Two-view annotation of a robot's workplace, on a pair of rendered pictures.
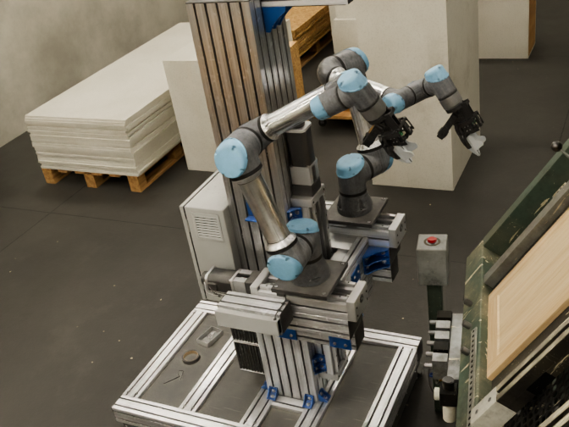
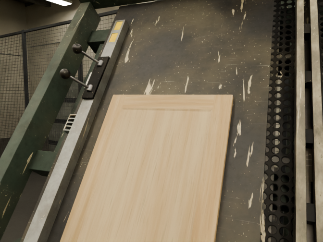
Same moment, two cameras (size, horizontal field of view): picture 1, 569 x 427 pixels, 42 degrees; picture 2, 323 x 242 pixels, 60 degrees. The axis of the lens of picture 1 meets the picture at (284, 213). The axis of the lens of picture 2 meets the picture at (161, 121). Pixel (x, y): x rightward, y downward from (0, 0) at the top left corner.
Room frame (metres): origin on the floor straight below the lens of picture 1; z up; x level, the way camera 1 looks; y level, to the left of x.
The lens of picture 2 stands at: (1.79, 0.04, 1.35)
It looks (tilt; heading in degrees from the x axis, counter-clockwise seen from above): 5 degrees down; 274
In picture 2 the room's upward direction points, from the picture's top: straight up
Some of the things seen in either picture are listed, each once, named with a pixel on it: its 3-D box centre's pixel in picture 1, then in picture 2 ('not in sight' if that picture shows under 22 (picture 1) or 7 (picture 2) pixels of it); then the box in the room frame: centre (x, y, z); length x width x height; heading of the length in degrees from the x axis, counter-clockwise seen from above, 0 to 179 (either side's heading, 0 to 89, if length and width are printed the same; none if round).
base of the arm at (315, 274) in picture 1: (307, 263); not in sight; (2.26, -0.05, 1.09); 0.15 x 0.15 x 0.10
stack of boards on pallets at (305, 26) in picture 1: (299, 16); not in sight; (8.86, -0.58, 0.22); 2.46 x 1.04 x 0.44; 150
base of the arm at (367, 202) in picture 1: (353, 197); not in sight; (2.69, -0.30, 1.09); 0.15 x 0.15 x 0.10
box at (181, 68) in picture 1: (239, 94); not in sight; (5.85, 0.21, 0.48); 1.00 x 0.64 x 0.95; 150
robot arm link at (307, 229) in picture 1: (302, 238); not in sight; (2.25, -0.05, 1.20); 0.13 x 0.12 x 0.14; 152
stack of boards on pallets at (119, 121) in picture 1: (163, 95); not in sight; (6.61, 0.93, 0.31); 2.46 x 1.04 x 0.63; 150
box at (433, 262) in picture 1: (433, 259); not in sight; (2.50, -0.57, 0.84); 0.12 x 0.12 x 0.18; 71
